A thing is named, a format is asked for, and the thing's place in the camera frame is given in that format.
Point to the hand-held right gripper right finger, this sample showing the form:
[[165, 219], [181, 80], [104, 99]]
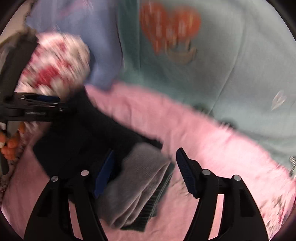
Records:
[[185, 171]]

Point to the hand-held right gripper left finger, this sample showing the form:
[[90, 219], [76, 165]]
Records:
[[105, 173]]

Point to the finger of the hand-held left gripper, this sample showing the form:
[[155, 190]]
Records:
[[47, 99], [41, 113]]

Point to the grey pants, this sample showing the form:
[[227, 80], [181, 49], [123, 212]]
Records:
[[138, 176]]

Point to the dark navy pants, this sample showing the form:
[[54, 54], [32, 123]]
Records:
[[92, 134]]

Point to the person's left forearm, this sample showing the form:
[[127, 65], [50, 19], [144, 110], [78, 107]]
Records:
[[57, 64]]

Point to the pink floral blanket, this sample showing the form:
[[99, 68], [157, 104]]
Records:
[[185, 125]]

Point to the orange patterned cloth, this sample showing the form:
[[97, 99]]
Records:
[[10, 148]]

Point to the lavender cloth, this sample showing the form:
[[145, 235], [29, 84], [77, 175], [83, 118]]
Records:
[[81, 23]]

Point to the teal heart-print sheet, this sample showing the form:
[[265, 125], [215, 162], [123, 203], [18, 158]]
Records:
[[231, 69]]

